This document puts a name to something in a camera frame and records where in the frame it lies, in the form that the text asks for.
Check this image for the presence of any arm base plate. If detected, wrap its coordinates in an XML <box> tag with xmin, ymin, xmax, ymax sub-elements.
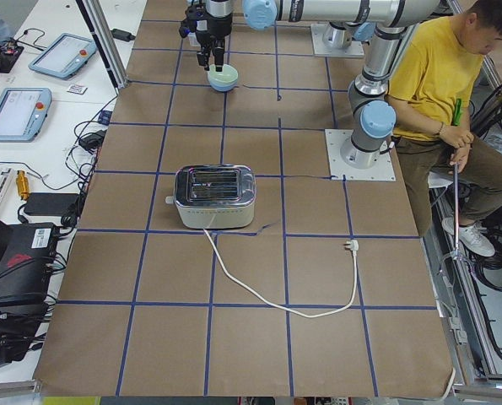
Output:
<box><xmin>310</xmin><ymin>22</ymin><xmax>364</xmax><ymax>58</ymax></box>
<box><xmin>325</xmin><ymin>129</ymin><xmax>397</xmax><ymax>181</ymax></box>

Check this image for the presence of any person in yellow shirt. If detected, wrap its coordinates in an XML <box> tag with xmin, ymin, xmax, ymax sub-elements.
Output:
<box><xmin>386</xmin><ymin>1</ymin><xmax>502</xmax><ymax>257</ymax></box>

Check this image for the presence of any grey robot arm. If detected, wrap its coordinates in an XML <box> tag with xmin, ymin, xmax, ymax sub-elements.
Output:
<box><xmin>179</xmin><ymin>1</ymin><xmax>438</xmax><ymax>71</ymax></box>
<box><xmin>325</xmin><ymin>24</ymin><xmax>418</xmax><ymax>180</ymax></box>

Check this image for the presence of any white toaster power cord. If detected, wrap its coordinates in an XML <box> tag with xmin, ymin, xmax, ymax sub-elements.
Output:
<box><xmin>202</xmin><ymin>227</ymin><xmax>360</xmax><ymax>319</ymax></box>

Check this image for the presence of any black laptop computer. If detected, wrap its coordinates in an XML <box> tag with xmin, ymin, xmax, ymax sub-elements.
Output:
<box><xmin>0</xmin><ymin>220</ymin><xmax>60</xmax><ymax>307</ymax></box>

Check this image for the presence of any metal reach stick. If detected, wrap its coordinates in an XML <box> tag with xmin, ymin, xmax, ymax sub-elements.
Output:
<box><xmin>451</xmin><ymin>151</ymin><xmax>462</xmax><ymax>260</ymax></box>

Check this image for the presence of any lower teach pendant tablet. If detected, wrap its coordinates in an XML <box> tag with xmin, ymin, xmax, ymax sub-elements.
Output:
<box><xmin>0</xmin><ymin>88</ymin><xmax>52</xmax><ymax>143</ymax></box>

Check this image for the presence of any teach pendant tablet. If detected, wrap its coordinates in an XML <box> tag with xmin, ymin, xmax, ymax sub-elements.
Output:
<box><xmin>0</xmin><ymin>88</ymin><xmax>52</xmax><ymax>143</ymax></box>
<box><xmin>28</xmin><ymin>33</ymin><xmax>97</xmax><ymax>79</ymax></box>

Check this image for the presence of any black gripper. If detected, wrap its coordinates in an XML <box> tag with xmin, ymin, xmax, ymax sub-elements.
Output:
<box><xmin>179</xmin><ymin>3</ymin><xmax>232</xmax><ymax>72</ymax></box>

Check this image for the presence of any blue bowl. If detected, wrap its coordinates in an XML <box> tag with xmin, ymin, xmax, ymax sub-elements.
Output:
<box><xmin>208</xmin><ymin>65</ymin><xmax>239</xmax><ymax>92</ymax></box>

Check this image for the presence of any black power adapter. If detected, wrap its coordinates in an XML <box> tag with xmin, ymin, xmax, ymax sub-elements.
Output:
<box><xmin>24</xmin><ymin>192</ymin><xmax>78</xmax><ymax>216</ymax></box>

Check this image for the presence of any person's hand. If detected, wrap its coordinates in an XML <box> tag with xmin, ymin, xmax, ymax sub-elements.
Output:
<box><xmin>438</xmin><ymin>125</ymin><xmax>474</xmax><ymax>149</ymax></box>

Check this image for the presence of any green bowl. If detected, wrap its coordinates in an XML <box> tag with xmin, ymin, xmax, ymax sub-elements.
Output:
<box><xmin>208</xmin><ymin>64</ymin><xmax>239</xmax><ymax>86</ymax></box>

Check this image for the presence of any aluminium frame post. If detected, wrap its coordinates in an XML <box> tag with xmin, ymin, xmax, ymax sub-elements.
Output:
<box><xmin>75</xmin><ymin>0</ymin><xmax>128</xmax><ymax>89</ymax></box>

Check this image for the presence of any upper teach pendant tablet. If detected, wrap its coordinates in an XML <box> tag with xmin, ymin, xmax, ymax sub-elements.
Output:
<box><xmin>28</xmin><ymin>33</ymin><xmax>97</xmax><ymax>79</ymax></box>

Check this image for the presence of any silver white toaster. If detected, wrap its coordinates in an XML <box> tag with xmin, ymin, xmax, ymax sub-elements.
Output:
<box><xmin>165</xmin><ymin>165</ymin><xmax>256</xmax><ymax>230</ymax></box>

